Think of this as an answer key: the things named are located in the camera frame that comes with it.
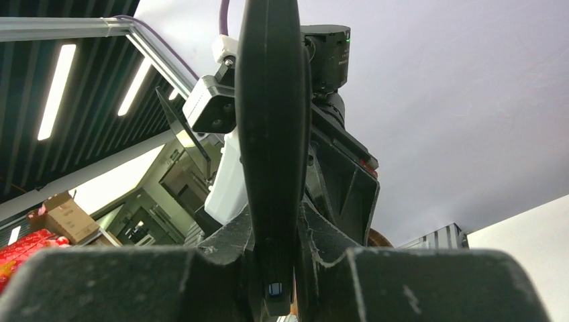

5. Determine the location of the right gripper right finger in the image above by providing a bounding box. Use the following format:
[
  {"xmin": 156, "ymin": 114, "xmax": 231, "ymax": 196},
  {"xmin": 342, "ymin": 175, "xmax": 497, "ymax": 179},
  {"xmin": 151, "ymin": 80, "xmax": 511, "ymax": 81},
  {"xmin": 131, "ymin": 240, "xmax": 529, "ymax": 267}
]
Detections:
[{"xmin": 296, "ymin": 203, "xmax": 549, "ymax": 321}]

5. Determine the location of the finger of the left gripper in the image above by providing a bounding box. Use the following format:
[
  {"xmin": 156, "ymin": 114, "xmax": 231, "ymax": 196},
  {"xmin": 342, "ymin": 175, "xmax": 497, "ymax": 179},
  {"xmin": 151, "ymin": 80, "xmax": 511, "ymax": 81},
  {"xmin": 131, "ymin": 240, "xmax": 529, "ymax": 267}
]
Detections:
[{"xmin": 155, "ymin": 87, "xmax": 212, "ymax": 178}]

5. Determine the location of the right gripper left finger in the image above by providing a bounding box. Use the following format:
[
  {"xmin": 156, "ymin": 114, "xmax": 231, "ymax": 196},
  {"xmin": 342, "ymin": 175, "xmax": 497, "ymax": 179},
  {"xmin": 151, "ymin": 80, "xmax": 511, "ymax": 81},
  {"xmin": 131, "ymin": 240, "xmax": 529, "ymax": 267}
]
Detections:
[{"xmin": 1, "ymin": 211, "xmax": 253, "ymax": 321}]

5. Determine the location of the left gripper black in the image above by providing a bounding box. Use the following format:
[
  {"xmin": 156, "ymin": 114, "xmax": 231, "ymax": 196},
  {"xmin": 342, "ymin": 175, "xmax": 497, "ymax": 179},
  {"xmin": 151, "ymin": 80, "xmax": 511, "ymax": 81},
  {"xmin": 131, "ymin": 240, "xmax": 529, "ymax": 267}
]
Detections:
[{"xmin": 305, "ymin": 103, "xmax": 380, "ymax": 246}]

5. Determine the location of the black phone dark case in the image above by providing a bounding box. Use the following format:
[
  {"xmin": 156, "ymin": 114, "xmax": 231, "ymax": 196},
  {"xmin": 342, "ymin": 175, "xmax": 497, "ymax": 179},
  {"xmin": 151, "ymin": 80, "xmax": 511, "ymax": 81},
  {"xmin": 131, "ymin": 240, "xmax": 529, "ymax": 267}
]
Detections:
[{"xmin": 235, "ymin": 1, "xmax": 310, "ymax": 316}]

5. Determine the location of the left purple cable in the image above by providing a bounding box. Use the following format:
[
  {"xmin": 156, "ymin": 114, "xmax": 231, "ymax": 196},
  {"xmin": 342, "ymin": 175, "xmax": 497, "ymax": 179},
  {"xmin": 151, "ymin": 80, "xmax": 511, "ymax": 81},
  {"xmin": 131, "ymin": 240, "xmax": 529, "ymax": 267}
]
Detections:
[{"xmin": 111, "ymin": 0, "xmax": 232, "ymax": 83}]

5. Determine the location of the aluminium frame rail left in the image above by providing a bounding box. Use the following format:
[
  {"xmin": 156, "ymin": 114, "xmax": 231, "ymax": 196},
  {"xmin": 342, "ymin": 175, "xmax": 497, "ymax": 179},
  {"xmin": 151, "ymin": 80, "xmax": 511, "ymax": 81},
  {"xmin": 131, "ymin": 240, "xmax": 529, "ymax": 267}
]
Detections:
[{"xmin": 0, "ymin": 17, "xmax": 199, "ymax": 101}]

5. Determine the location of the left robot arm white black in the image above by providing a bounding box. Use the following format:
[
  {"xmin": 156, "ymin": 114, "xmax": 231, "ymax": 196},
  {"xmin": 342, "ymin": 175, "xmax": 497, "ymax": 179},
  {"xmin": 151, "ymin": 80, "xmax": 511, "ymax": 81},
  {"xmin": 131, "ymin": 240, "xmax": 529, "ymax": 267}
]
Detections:
[{"xmin": 162, "ymin": 25, "xmax": 389, "ymax": 247}]

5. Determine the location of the cardboard box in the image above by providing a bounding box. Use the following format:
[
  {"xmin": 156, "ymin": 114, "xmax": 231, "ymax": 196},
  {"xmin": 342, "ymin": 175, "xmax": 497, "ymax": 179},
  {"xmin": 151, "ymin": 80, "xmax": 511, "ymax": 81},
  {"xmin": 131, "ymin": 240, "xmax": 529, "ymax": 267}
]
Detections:
[{"xmin": 26, "ymin": 191, "xmax": 100, "ymax": 245}]

